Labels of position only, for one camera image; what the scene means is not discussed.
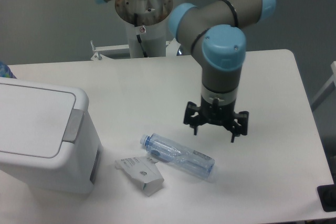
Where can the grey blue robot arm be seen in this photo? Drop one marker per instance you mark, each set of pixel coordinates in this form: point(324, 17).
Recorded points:
point(212, 35)

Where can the white right base bracket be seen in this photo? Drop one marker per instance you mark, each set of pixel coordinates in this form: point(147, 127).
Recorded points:
point(174, 49)

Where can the black box at table corner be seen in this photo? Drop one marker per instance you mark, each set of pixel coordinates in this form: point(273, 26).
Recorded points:
point(327, 197)

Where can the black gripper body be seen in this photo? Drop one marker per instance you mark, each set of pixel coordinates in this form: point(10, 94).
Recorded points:
point(215, 114)

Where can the clear blue plastic bottle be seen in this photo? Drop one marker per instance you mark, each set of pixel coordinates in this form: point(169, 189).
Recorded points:
point(184, 158)

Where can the white frame at right edge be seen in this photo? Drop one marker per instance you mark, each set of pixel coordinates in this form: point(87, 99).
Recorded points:
point(325, 90)

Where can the blue patterned object left edge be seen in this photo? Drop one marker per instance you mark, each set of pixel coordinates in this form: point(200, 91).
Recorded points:
point(5, 71)

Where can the crushed white paper carton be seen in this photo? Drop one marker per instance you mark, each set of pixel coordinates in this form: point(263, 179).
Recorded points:
point(143, 171)

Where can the white base bracket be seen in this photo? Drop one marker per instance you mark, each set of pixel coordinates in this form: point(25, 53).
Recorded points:
point(111, 52)
point(174, 49)

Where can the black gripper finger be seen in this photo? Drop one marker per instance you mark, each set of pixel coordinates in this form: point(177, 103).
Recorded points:
point(239, 124)
point(191, 116)

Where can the white left base bracket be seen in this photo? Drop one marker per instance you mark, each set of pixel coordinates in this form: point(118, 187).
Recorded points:
point(111, 52)

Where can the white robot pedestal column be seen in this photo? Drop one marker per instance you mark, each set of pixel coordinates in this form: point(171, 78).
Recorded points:
point(145, 24)

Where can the white push-top trash can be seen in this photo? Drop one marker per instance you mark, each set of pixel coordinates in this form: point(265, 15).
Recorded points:
point(48, 138)

